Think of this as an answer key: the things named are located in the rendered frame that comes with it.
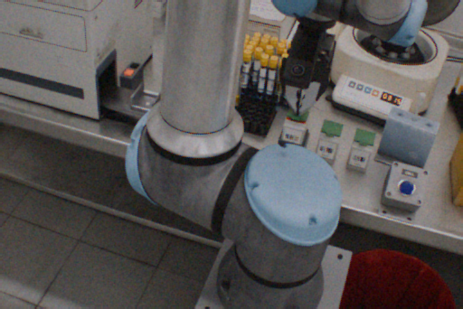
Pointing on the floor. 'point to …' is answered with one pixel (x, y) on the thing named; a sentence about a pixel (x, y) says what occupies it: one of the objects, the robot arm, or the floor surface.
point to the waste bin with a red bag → (393, 283)
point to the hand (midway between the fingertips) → (297, 111)
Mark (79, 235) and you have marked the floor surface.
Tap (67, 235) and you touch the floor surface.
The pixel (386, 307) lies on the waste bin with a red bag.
